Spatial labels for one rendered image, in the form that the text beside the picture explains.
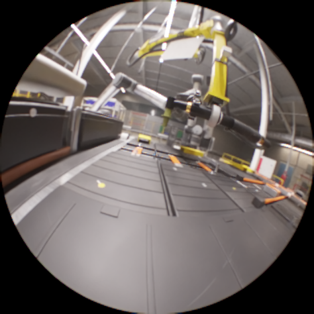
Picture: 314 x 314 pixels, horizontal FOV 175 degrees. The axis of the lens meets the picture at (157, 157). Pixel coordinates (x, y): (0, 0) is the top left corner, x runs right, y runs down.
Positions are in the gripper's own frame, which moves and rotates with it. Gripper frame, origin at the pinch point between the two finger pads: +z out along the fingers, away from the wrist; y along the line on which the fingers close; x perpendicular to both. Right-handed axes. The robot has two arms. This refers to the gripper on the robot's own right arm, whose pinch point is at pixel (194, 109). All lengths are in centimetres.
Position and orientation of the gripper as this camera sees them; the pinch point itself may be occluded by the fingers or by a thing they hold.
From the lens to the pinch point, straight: 39.0
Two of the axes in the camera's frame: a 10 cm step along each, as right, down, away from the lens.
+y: -1.2, 7.2, 6.9
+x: -9.5, -2.9, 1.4
